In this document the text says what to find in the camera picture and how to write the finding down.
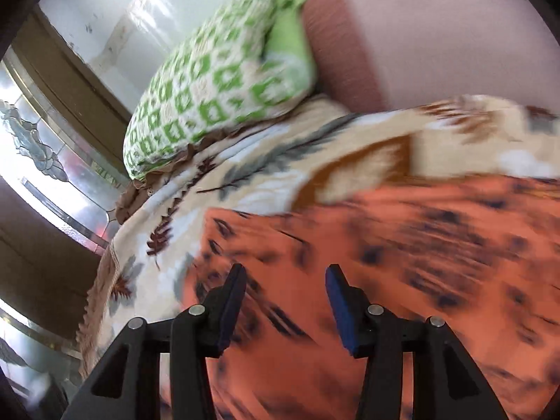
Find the orange floral garment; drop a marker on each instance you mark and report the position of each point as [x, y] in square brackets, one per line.
[393, 249]

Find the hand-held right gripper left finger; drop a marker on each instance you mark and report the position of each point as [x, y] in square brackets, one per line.
[232, 297]

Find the leaf-print blanket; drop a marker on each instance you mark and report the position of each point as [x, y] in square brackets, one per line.
[262, 183]

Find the pink bolster armrest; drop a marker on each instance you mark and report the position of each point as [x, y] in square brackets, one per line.
[437, 39]

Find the green checkered pillow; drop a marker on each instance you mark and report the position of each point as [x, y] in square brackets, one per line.
[210, 92]

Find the stained-glass door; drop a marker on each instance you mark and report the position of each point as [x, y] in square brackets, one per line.
[57, 175]

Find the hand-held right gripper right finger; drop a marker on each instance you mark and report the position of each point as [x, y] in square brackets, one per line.
[341, 302]

